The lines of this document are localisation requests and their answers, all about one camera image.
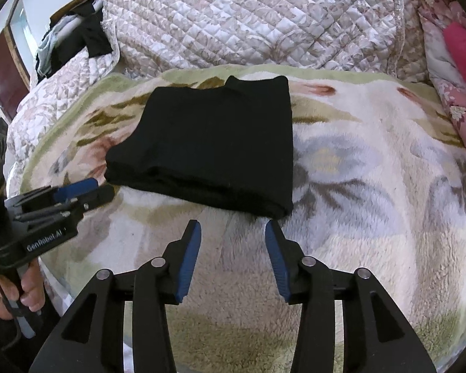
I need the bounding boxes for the black pants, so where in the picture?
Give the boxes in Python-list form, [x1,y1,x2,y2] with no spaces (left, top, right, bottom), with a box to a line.
[105,75,295,219]

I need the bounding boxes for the dark red wooden door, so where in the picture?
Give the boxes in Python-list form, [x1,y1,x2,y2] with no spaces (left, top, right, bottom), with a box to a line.
[0,33,31,123]

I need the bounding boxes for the quilted floral bedspread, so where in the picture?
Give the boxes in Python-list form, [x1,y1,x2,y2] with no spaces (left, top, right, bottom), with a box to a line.
[6,0,444,173]

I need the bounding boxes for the red cloth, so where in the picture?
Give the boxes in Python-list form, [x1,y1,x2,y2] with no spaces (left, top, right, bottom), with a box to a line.
[442,21,466,99]

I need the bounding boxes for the pink floral quilt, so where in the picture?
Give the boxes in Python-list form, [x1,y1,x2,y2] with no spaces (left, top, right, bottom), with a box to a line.
[417,0,466,164]

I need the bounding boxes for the wooden headboard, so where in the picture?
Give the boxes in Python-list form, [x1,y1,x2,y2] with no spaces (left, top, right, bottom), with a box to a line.
[48,0,112,29]

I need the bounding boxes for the person's dark clothing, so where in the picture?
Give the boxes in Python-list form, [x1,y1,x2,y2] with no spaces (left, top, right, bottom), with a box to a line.
[0,305,65,373]

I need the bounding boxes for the floral fleece blanket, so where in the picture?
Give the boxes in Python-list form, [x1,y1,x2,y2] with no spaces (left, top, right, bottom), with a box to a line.
[7,64,466,373]

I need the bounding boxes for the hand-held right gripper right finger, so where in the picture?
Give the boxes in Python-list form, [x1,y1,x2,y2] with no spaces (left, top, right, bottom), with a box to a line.
[265,219,437,373]

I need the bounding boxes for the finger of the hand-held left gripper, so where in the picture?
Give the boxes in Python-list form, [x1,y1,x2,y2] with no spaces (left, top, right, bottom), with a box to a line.
[81,184,116,211]
[53,178,99,203]

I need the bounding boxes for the pile of grey white clothes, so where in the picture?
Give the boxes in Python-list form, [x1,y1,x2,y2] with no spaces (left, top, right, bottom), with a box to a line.
[34,3,103,84]

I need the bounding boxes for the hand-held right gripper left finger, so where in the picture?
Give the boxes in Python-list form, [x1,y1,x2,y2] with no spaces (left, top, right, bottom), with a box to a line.
[35,219,202,373]

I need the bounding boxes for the person's left hand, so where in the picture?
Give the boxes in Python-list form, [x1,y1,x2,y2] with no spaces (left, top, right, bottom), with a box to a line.
[0,260,44,321]

